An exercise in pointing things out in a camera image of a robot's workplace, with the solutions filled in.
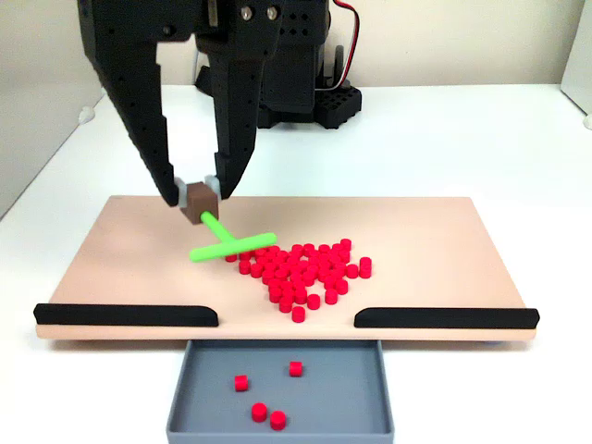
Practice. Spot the green T-shaped pusher tool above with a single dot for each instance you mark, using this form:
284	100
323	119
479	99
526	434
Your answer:
231	247

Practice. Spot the red cylindrical granule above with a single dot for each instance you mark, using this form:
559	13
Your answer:
297	250
230	257
309	249
313	301
262	254
331	296
352	271
274	251
296	368
244	267
344	255
365	262
299	314
365	273
286	305
336	249
300	293
324	250
278	420
345	243
341	286
241	383
259	412

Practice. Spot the grey tray container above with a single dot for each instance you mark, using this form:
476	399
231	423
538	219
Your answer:
324	398

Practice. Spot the white panel foot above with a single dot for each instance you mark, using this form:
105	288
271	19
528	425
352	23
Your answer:
86	114
588	121

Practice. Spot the beige wooden board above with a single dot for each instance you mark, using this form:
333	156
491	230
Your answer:
115	268

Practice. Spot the blue board foot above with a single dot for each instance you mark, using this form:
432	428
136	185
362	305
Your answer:
492	343

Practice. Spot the black edge rail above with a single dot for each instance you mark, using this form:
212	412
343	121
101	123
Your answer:
439	318
115	315

